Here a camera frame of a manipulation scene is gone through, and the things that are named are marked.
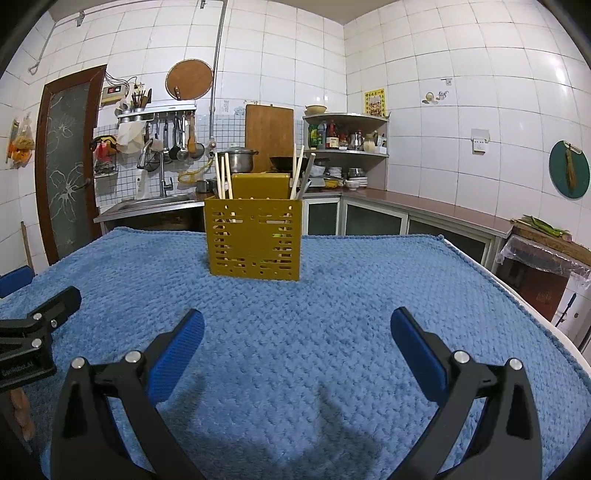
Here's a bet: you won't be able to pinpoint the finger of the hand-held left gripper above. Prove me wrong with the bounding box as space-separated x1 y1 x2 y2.
0 286 83 348
0 268 37 299

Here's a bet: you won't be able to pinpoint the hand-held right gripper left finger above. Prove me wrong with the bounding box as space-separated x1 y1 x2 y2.
52 309 206 480

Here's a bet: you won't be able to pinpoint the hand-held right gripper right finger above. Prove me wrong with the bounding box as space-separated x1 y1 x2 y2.
390 307 542 480

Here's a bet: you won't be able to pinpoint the yellow perforated utensil holder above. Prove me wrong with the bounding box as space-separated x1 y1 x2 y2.
204 173 304 282

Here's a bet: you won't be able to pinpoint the person's left hand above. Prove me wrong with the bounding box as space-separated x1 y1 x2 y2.
11 387 36 440

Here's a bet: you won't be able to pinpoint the wooden stick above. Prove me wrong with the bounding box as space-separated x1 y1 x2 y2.
20 221 36 269

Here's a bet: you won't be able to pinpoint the blue fleece blanket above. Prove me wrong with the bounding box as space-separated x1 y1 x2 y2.
0 226 591 480

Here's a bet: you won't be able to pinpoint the brown door with frosted glass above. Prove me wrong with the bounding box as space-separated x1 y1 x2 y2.
36 65 108 267

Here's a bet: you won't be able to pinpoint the hanging plastic bags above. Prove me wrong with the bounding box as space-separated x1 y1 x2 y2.
6 117 37 169

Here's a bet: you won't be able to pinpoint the steel sink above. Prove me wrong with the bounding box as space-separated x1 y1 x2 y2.
115 193 197 206

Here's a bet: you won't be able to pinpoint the cabinet with plastic cover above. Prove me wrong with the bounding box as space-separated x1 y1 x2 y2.
496 217 591 325

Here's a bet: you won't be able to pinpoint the kitchen counter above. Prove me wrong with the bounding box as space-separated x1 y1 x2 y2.
95 187 514 239

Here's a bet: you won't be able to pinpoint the metal faucet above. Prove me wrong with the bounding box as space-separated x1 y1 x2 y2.
137 138 174 197

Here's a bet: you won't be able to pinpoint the white hanging cloth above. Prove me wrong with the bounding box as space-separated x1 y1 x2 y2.
115 122 148 154

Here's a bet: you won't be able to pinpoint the green vegetables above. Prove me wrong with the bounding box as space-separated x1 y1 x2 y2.
522 214 570 239

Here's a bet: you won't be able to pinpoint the steel pot with lid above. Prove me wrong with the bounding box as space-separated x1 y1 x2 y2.
216 146 260 174

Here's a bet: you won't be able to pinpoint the white device with red display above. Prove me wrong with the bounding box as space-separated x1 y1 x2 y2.
100 83 130 106

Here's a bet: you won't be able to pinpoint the metal cutlery canisters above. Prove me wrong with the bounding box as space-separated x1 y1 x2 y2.
119 90 153 114

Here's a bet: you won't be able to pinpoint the round green hanging board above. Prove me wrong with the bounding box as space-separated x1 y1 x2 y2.
549 140 591 200

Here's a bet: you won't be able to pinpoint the wooden cutting board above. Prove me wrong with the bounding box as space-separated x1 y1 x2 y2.
244 104 295 174

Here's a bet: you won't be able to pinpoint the metal corner shelf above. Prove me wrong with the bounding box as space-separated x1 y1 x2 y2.
302 113 390 191

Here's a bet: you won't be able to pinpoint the wire wall basket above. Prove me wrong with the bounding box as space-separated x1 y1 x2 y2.
92 134 120 179

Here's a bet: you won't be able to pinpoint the metal wall utensil rack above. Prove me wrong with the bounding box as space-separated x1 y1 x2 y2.
116 102 199 122

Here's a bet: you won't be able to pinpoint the yellow wall poster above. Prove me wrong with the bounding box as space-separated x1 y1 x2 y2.
363 88 387 117

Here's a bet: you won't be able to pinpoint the metal wall pipe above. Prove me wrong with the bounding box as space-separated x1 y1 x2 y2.
209 0 228 154

